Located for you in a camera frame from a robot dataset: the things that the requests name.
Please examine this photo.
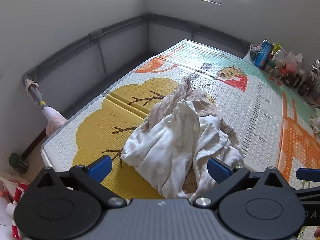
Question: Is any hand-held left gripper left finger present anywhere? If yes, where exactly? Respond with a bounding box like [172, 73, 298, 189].
[30, 155, 127, 208]

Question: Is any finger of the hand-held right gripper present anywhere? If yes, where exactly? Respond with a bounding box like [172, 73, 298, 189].
[296, 168, 320, 182]

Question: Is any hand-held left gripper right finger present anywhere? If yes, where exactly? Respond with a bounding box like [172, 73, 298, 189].
[190, 157, 290, 209]

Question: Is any beige and white dress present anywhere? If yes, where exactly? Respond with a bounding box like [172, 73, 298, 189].
[120, 77, 245, 200]

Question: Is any crumpled white garment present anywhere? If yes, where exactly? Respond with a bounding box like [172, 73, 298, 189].
[310, 117, 320, 137]

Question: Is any pink mop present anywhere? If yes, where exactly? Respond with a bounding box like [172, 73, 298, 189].
[25, 79, 68, 139]

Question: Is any printed foam play mat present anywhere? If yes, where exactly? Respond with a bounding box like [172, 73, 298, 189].
[40, 39, 320, 240]

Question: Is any dark green object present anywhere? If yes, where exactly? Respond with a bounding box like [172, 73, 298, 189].
[9, 153, 28, 172]

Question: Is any red and white bottle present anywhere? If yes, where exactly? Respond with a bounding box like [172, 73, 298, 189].
[6, 182, 30, 239]

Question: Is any dark jam jar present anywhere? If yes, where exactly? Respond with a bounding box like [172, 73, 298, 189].
[282, 72, 300, 87]

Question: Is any silver foil bag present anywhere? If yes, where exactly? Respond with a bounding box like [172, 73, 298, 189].
[311, 59, 320, 80]

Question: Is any pink and white plastic bag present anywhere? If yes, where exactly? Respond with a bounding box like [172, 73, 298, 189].
[282, 51, 304, 75]

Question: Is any clear plastic bottle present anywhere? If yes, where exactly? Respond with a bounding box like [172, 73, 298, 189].
[272, 50, 285, 68]

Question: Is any blue snack can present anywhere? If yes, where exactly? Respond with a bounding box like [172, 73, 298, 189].
[254, 39, 274, 69]

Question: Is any grey padded bed rail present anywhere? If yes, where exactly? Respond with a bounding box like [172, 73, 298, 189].
[22, 12, 252, 120]

